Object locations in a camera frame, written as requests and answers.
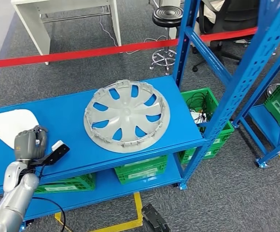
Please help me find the white plastic car part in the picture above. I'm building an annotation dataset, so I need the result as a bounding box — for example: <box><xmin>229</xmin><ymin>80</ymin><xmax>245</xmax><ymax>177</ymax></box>
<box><xmin>0</xmin><ymin>109</ymin><xmax>39</xmax><ymax>150</ymax></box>

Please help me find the grey wheel hubcap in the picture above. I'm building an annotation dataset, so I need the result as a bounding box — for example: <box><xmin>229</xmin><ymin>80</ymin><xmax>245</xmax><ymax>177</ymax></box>
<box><xmin>83</xmin><ymin>79</ymin><xmax>171</xmax><ymax>154</ymax></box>

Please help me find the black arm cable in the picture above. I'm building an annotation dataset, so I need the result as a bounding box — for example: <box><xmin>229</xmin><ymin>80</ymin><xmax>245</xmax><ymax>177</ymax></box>
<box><xmin>31</xmin><ymin>165</ymin><xmax>66</xmax><ymax>232</ymax></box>

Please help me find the black cable bundle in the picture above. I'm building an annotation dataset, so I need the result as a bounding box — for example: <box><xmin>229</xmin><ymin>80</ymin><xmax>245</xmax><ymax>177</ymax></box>
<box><xmin>186</xmin><ymin>93</ymin><xmax>207</xmax><ymax>124</ymax></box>

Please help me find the blue metal shelf rack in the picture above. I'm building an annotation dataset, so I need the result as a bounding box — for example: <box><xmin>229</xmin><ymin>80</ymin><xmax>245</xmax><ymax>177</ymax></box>
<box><xmin>232</xmin><ymin>44</ymin><xmax>280</xmax><ymax>169</ymax></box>
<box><xmin>0</xmin><ymin>0</ymin><xmax>280</xmax><ymax>231</ymax></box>

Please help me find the white desk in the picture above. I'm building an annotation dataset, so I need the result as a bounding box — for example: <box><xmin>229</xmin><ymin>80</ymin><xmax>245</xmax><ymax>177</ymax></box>
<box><xmin>11</xmin><ymin>0</ymin><xmax>122</xmax><ymax>66</ymax></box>

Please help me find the white floor cable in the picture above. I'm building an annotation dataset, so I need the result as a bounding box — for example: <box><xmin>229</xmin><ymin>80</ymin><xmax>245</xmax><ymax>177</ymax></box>
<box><xmin>99</xmin><ymin>5</ymin><xmax>161</xmax><ymax>55</ymax></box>

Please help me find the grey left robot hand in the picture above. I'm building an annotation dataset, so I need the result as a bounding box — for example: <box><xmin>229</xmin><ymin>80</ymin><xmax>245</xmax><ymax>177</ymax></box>
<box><xmin>14</xmin><ymin>125</ymin><xmax>48</xmax><ymax>161</ymax></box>

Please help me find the black round stool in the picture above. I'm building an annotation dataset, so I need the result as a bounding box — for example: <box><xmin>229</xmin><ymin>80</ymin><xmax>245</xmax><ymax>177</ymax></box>
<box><xmin>149</xmin><ymin>5</ymin><xmax>184</xmax><ymax>76</ymax></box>

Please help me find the black office chair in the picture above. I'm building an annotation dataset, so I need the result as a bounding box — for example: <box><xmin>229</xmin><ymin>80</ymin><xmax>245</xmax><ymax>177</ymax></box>
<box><xmin>192</xmin><ymin>0</ymin><xmax>261</xmax><ymax>73</ymax></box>

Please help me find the silver metal bowl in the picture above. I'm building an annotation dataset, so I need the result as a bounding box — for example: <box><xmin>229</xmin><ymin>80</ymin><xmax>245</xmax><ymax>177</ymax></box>
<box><xmin>266</xmin><ymin>83</ymin><xmax>280</xmax><ymax>97</ymax></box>

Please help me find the person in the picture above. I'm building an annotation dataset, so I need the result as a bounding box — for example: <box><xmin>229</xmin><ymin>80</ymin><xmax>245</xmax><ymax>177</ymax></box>
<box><xmin>194</xmin><ymin>0</ymin><xmax>225</xmax><ymax>39</ymax></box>

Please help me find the green plastic crate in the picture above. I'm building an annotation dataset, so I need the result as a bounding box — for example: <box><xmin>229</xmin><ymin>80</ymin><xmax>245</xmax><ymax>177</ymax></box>
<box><xmin>114</xmin><ymin>155</ymin><xmax>168</xmax><ymax>186</ymax></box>
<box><xmin>263</xmin><ymin>74</ymin><xmax>280</xmax><ymax>133</ymax></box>
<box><xmin>177</xmin><ymin>87</ymin><xmax>235</xmax><ymax>164</ymax></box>
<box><xmin>33</xmin><ymin>173</ymin><xmax>97</xmax><ymax>195</ymax></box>

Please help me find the red barrier tape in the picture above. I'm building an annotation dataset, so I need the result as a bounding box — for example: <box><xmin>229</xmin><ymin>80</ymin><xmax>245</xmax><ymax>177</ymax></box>
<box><xmin>0</xmin><ymin>22</ymin><xmax>280</xmax><ymax>70</ymax></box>

